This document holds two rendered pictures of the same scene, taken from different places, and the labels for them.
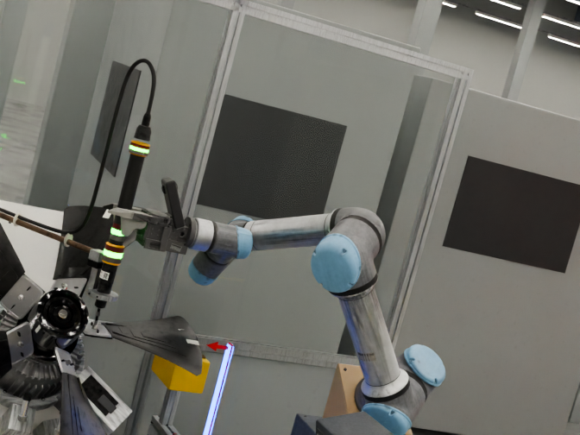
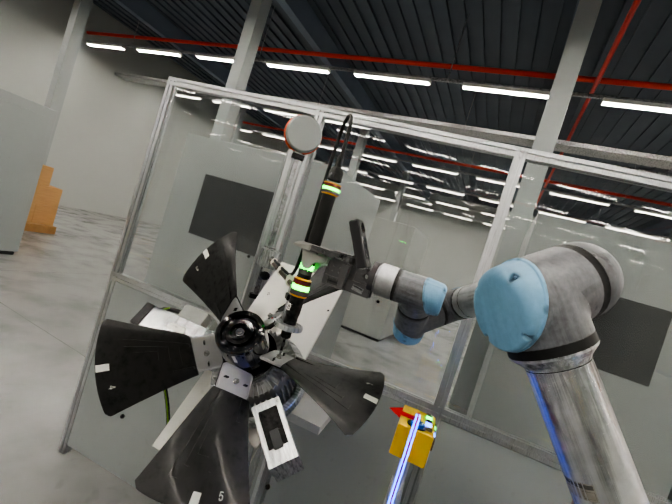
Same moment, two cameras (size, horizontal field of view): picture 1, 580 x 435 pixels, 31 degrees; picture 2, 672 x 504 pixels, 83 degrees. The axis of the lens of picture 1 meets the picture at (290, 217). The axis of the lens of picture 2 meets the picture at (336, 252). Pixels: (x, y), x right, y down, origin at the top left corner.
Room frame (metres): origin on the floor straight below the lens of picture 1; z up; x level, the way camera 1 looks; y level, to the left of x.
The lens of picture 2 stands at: (1.74, -0.31, 1.50)
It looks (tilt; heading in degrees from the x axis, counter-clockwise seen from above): 2 degrees down; 44
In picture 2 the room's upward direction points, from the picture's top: 17 degrees clockwise
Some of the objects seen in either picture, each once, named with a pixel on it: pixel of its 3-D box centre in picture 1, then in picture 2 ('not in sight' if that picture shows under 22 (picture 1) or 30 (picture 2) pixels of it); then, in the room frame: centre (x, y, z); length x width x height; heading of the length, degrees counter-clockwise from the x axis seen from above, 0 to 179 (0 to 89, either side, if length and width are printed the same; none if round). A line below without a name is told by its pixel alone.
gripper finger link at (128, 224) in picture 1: (127, 223); (308, 256); (2.33, 0.35, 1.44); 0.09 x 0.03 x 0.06; 127
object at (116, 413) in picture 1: (91, 406); (277, 438); (2.40, 0.34, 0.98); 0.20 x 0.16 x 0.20; 27
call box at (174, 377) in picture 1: (179, 368); (413, 436); (2.78, 0.18, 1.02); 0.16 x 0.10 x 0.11; 27
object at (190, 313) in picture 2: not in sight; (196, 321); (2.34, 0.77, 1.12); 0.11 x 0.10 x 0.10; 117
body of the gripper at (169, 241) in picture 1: (165, 230); (351, 272); (2.40, 0.27, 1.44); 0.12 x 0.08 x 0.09; 117
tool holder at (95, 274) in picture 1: (104, 275); (293, 307); (2.36, 0.38, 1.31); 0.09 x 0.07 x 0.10; 62
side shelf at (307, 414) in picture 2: not in sight; (288, 399); (2.79, 0.72, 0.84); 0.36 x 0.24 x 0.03; 117
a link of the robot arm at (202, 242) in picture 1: (197, 234); (385, 280); (2.44, 0.20, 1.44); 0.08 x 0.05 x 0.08; 27
